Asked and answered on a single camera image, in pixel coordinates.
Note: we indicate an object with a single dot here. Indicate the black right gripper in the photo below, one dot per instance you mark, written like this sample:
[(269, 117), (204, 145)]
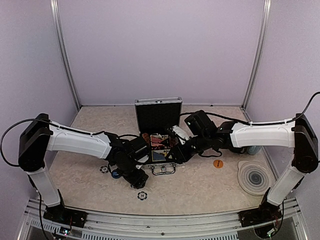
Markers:
[(178, 150)]

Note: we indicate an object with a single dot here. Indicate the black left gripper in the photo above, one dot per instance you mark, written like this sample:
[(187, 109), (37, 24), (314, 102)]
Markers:
[(137, 181)]

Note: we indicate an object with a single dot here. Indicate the blue playing card deck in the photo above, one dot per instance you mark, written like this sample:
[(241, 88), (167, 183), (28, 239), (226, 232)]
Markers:
[(158, 156)]

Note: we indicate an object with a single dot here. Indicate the red playing card deck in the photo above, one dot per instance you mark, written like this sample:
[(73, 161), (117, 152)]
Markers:
[(159, 142)]

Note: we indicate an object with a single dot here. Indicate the single black white chip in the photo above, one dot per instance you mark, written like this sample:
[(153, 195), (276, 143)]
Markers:
[(142, 195)]

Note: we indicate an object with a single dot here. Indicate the aluminium poker chip case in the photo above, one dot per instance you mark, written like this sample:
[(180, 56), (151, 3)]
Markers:
[(154, 117)]

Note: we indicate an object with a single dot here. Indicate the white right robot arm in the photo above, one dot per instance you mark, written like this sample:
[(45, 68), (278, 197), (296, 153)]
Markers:
[(234, 134)]

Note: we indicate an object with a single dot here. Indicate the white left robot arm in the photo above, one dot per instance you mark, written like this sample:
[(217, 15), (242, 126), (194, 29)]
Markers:
[(43, 135)]

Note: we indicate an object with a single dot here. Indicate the blue round button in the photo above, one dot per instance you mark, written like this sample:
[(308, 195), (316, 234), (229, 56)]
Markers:
[(115, 174)]

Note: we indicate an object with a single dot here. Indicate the red chip row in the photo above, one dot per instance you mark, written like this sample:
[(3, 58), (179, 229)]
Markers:
[(146, 137)]

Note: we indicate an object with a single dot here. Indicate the orange round button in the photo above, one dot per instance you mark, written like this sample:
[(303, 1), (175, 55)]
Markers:
[(218, 163)]

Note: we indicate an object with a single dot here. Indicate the light blue mug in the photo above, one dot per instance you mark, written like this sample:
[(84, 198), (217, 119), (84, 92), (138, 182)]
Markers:
[(253, 150)]

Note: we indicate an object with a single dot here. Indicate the grey striped plate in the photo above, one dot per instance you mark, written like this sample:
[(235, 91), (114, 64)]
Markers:
[(254, 177)]

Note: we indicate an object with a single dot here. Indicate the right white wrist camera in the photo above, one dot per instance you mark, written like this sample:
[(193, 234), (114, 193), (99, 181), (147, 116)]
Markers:
[(180, 134)]

